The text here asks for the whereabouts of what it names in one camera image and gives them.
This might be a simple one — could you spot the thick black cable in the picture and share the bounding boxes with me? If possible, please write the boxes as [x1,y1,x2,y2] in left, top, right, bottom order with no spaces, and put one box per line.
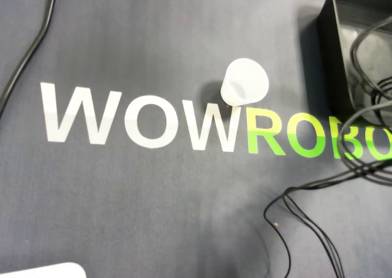
[0,0,59,115]

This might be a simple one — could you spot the dark grey plastic tray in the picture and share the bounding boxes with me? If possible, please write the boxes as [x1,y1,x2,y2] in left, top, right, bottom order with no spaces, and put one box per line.
[315,0,392,126]

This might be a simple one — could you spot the white plastic cup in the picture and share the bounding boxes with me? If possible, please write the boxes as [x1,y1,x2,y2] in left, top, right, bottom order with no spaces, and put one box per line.
[219,57,270,107]

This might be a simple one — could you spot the thin black cable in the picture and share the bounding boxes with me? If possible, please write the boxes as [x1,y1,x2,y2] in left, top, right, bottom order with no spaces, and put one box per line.
[263,160,392,278]
[350,20,392,100]
[338,103,392,187]

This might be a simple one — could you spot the dark grey WOWROBO mat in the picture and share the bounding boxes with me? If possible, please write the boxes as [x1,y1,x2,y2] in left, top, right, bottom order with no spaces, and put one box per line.
[0,0,392,278]

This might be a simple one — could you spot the white desk lamp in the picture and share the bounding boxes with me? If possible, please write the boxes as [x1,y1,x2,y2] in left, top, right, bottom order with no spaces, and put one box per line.
[0,261,87,278]

